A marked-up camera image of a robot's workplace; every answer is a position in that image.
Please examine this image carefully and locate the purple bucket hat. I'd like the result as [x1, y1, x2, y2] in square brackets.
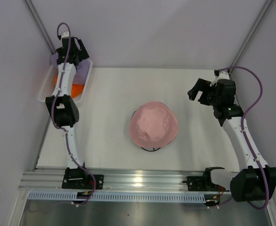
[50, 53, 92, 85]

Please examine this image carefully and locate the pink bucket hat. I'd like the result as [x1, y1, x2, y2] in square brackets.
[130, 101, 179, 148]

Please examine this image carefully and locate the black wire hat stand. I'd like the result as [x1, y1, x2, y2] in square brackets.
[141, 147, 161, 152]

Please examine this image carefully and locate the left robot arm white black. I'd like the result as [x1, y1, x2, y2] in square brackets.
[45, 36, 89, 189]

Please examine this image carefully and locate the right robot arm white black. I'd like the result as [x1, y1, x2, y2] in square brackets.
[187, 79, 276, 206]

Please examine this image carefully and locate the red hat in basket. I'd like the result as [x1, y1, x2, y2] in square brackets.
[53, 74, 85, 99]

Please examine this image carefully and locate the white plastic basket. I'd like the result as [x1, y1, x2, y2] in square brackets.
[38, 59, 93, 107]

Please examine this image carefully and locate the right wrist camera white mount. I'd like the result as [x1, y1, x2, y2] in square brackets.
[210, 70, 230, 87]

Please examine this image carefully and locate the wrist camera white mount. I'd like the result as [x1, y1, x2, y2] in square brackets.
[210, 70, 230, 87]
[57, 32, 71, 40]

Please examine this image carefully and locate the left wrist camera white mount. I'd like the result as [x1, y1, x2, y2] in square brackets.
[57, 32, 71, 40]

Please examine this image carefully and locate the left aluminium corner post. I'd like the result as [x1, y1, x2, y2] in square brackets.
[22, 0, 55, 54]

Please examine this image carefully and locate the aluminium corner post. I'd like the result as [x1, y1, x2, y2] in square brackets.
[230, 0, 276, 66]
[22, 0, 55, 54]

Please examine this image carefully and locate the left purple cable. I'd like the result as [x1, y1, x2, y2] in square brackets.
[51, 22, 97, 207]

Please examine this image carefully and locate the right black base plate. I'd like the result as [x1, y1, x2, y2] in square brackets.
[182, 176, 229, 192]

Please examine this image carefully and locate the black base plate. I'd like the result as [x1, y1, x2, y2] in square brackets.
[62, 168, 95, 190]
[182, 176, 229, 192]

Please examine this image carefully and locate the right aluminium corner post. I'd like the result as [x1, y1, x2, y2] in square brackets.
[230, 0, 276, 66]

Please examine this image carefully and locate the aluminium rail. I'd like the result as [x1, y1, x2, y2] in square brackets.
[18, 168, 202, 193]

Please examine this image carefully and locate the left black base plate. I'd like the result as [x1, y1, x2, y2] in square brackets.
[62, 168, 95, 190]

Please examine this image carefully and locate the white slotted cable duct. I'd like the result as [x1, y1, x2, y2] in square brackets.
[28, 191, 206, 203]

